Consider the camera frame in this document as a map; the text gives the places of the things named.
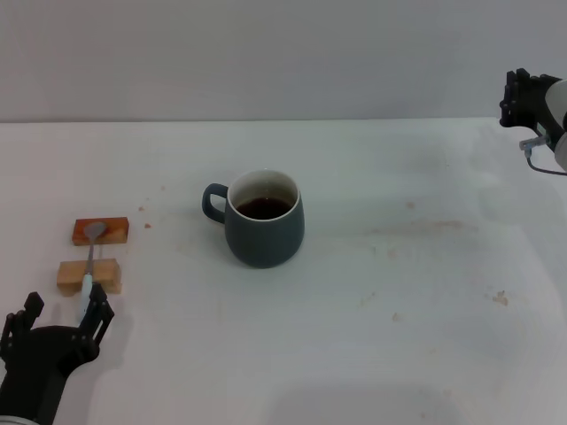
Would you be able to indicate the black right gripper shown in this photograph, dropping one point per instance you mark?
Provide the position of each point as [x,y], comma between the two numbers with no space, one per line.
[538,104]

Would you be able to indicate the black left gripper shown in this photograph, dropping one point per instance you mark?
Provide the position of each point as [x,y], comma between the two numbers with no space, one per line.
[40,367]

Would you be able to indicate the dark grey ceramic cup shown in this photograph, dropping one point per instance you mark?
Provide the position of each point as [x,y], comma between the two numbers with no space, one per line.
[266,241]

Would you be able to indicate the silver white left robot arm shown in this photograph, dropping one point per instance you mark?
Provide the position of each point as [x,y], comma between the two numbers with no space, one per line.
[11,420]

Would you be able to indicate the light wooden block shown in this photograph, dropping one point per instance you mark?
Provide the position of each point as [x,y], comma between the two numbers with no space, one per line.
[106,274]

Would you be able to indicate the dark stained wooden block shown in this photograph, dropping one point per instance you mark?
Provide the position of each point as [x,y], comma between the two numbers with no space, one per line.
[116,230]

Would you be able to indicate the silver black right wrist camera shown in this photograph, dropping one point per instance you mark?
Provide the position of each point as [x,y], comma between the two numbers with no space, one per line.
[559,99]

